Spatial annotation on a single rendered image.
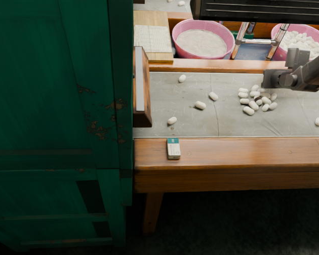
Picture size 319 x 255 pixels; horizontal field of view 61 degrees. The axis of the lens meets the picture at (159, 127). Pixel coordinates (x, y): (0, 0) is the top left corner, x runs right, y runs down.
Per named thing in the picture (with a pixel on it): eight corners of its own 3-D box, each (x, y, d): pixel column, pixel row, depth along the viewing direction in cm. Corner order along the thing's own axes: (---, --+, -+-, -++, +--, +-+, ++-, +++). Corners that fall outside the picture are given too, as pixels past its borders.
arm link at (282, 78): (287, 89, 83) (305, 90, 84) (292, 66, 81) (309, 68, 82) (275, 87, 90) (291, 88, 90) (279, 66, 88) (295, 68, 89)
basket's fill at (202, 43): (229, 71, 115) (233, 60, 110) (176, 70, 112) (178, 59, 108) (218, 38, 128) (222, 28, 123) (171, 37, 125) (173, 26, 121)
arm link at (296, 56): (292, 86, 77) (320, 89, 78) (300, 45, 74) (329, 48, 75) (272, 84, 89) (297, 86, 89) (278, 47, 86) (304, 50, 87)
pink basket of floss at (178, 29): (239, 56, 122) (247, 39, 114) (203, 84, 110) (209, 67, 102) (195, 29, 132) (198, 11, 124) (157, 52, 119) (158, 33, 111)
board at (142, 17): (173, 62, 102) (173, 60, 101) (133, 61, 101) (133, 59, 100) (166, 13, 121) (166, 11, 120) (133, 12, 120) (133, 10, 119)
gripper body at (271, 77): (262, 69, 94) (273, 69, 87) (289, 69, 95) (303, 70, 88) (261, 87, 96) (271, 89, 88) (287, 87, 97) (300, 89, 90)
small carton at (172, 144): (180, 158, 78) (181, 155, 76) (167, 159, 77) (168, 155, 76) (177, 141, 81) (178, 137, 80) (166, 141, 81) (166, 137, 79)
